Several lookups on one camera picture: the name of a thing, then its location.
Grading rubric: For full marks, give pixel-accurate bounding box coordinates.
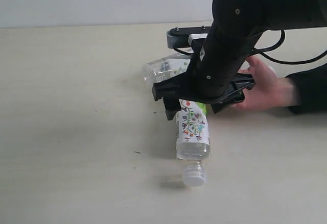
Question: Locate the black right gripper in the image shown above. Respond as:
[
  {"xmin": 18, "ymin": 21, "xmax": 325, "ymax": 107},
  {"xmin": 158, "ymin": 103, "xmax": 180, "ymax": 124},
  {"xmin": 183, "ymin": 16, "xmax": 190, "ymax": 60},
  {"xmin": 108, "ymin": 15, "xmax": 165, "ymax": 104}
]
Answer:
[{"xmin": 152, "ymin": 73, "xmax": 255, "ymax": 121}]

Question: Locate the bottle with floral label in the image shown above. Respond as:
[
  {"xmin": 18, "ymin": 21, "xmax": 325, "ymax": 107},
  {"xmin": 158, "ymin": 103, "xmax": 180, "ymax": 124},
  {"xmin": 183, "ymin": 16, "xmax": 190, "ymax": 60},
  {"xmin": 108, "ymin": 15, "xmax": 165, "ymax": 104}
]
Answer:
[{"xmin": 175, "ymin": 100, "xmax": 211, "ymax": 187}]

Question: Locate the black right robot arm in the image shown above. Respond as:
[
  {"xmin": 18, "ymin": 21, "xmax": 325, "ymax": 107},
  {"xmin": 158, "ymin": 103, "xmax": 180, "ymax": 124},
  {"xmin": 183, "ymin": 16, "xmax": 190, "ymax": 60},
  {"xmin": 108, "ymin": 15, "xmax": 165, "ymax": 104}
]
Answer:
[{"xmin": 152, "ymin": 0, "xmax": 326, "ymax": 120}]

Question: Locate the clear bottle blue-white label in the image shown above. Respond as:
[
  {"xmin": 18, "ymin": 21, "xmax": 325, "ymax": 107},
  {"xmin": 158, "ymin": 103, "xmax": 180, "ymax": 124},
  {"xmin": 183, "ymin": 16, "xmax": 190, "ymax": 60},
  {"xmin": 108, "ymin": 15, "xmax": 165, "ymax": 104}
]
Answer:
[{"xmin": 142, "ymin": 53, "xmax": 191, "ymax": 86}]

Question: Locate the person's bare hand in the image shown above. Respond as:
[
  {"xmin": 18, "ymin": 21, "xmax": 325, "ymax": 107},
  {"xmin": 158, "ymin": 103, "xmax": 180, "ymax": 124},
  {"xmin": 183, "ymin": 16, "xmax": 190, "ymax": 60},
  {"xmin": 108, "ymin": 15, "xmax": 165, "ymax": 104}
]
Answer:
[{"xmin": 232, "ymin": 56, "xmax": 300, "ymax": 111}]

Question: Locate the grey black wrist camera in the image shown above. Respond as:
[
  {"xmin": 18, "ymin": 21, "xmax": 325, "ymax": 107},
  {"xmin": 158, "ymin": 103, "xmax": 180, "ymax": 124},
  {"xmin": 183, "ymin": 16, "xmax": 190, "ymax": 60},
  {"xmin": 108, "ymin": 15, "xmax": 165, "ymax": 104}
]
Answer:
[{"xmin": 166, "ymin": 26, "xmax": 210, "ymax": 49}]

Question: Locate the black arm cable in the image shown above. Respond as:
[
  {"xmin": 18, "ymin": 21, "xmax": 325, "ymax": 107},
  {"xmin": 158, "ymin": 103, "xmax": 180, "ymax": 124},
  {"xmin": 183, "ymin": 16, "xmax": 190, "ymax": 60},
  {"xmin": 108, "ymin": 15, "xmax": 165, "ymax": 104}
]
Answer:
[{"xmin": 249, "ymin": 29, "xmax": 327, "ymax": 65}]

